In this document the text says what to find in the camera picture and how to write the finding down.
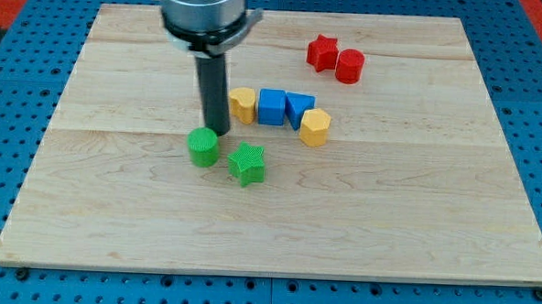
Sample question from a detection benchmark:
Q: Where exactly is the yellow hexagon block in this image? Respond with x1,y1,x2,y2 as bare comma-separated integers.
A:
299,108,331,147

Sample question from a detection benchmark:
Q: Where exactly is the green cylinder block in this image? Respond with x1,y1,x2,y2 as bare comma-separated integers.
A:
187,127,220,168

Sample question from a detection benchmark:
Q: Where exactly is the light wooden board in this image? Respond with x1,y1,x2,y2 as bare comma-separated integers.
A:
0,4,542,287

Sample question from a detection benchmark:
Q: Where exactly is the yellow heart block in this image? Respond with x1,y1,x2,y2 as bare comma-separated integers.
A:
229,87,257,125

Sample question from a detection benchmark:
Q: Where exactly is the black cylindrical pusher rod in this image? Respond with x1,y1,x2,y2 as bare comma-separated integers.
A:
195,54,230,136

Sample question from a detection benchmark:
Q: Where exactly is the green star block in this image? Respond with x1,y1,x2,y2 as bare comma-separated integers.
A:
228,141,266,188

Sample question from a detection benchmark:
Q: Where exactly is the red star block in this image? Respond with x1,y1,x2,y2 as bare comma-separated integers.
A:
306,34,339,72

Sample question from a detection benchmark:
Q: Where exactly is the red cylinder block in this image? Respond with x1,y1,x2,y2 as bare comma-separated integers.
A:
335,49,365,84

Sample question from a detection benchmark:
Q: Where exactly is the blue cube block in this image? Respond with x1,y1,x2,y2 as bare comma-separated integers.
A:
257,89,286,125

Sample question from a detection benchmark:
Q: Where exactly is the blue triangle block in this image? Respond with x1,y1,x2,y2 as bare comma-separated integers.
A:
285,92,316,130

